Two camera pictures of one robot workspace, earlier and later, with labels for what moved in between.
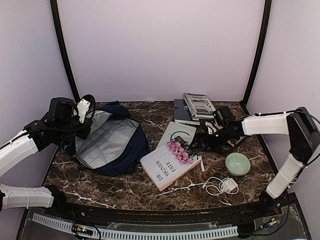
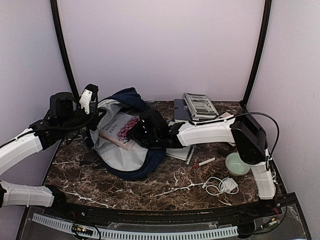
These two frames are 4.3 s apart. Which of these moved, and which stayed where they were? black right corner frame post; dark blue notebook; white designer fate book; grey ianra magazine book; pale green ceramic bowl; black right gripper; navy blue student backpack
Moved: navy blue student backpack; black right gripper; white designer fate book
Stayed: pale green ceramic bowl; black right corner frame post; grey ianra magazine book; dark blue notebook
